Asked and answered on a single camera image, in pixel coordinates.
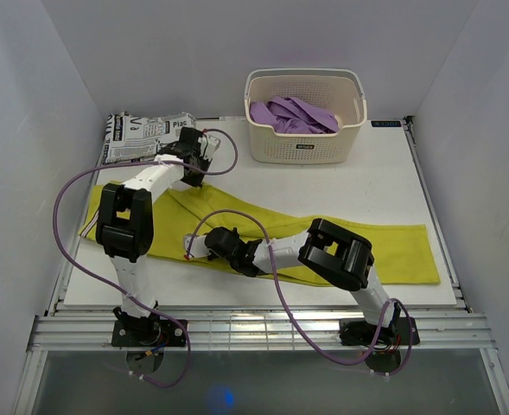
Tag yellow-green trousers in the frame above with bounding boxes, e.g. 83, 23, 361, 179
77, 179, 442, 287

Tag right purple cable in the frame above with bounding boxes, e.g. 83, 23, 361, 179
192, 208, 416, 378

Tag aluminium rail frame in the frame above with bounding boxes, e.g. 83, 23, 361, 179
15, 118, 509, 414

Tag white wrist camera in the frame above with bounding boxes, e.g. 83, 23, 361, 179
182, 233, 209, 260
198, 131, 221, 162

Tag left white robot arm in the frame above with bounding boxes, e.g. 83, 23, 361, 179
95, 127, 220, 346

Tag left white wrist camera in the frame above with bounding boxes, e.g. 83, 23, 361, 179
198, 131, 221, 162

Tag purple garment in basket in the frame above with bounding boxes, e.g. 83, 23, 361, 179
249, 96, 340, 135

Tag cream perforated laundry basket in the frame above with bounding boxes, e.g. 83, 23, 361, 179
245, 68, 367, 164

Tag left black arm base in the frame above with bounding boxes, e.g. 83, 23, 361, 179
111, 316, 186, 374

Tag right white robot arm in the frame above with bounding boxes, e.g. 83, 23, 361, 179
192, 218, 399, 346

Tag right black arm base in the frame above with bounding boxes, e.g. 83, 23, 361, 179
339, 317, 420, 375

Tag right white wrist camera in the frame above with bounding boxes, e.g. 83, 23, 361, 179
182, 233, 209, 260

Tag folded newspaper print trousers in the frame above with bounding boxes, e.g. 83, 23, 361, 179
101, 112, 196, 164

